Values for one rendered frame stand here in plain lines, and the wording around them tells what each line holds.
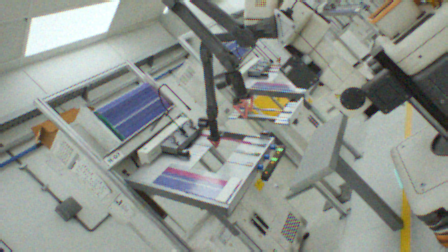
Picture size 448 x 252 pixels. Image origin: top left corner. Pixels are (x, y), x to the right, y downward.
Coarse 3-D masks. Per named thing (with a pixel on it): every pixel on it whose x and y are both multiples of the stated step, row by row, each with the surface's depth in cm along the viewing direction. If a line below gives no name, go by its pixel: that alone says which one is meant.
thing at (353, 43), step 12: (312, 0) 567; (324, 12) 559; (336, 12) 549; (348, 12) 540; (360, 12) 539; (372, 12) 588; (348, 24) 584; (336, 36) 564; (348, 36) 559; (360, 36) 571; (348, 48) 564; (360, 48) 559; (348, 60) 578; (360, 60) 565
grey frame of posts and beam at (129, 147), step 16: (144, 80) 238; (48, 112) 182; (176, 112) 235; (64, 128) 182; (160, 128) 218; (80, 144) 183; (128, 144) 197; (96, 160) 183; (224, 160) 241; (288, 160) 211; (112, 176) 183; (128, 192) 184; (320, 192) 211; (144, 208) 184; (336, 208) 211; (160, 224) 185; (176, 240) 185
